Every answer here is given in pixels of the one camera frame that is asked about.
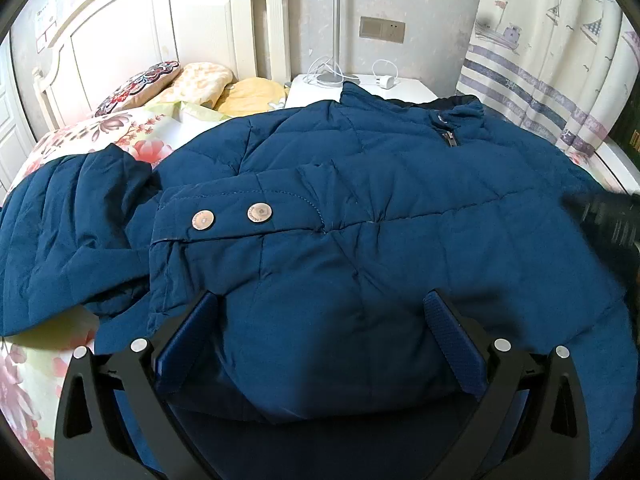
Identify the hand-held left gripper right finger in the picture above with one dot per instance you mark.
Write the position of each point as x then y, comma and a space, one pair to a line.
452, 340

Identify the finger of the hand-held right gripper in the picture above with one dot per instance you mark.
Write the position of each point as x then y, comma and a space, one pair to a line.
610, 215

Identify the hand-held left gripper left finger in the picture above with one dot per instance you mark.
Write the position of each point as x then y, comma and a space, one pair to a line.
187, 340

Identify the blue padded jacket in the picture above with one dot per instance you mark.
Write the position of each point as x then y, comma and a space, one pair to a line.
350, 260

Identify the white ledge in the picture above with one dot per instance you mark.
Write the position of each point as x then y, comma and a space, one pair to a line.
620, 170

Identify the dark window pane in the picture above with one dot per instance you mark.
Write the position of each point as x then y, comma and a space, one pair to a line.
631, 132

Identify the floral bedsheet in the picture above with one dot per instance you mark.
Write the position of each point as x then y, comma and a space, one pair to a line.
30, 385

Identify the boat print curtain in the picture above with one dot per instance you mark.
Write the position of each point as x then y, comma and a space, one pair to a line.
540, 35

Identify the white nightstand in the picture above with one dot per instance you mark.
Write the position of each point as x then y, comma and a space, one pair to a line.
415, 91

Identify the plain yellow pillow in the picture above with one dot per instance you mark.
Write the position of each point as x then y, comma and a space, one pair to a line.
250, 97

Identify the embroidered floral pillow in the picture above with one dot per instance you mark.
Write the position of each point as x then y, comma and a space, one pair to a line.
135, 87

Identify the yellow checked pillow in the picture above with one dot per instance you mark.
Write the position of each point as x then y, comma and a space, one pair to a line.
202, 82

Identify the white wardrobe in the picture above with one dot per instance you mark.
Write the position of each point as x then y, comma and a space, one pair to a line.
12, 125

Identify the cream wooden headboard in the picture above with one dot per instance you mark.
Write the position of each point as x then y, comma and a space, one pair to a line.
125, 25

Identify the silver pole lamp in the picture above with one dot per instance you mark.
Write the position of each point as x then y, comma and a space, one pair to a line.
334, 20

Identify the grey wall switch plate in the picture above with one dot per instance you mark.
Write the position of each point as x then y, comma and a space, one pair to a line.
382, 27

